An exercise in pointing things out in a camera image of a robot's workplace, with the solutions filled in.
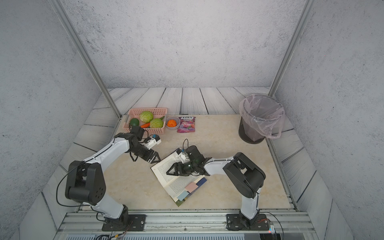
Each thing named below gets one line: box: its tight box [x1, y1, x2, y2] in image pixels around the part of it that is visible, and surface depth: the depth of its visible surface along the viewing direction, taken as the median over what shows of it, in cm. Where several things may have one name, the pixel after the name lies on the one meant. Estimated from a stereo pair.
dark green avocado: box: [130, 118, 140, 127], surface depth 116 cm
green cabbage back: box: [140, 110, 154, 123], surface depth 113 cm
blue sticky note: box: [176, 190, 190, 202], surface depth 76 cm
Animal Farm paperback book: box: [150, 148, 208, 207], surface depth 84 cm
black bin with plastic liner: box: [238, 93, 285, 144], surface depth 96 cm
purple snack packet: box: [177, 116, 196, 133], surface depth 113 cm
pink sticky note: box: [185, 182, 199, 193], surface depth 78 cm
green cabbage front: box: [149, 116, 165, 128], surface depth 109 cm
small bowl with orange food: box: [165, 116, 181, 131], surface depth 111 cm
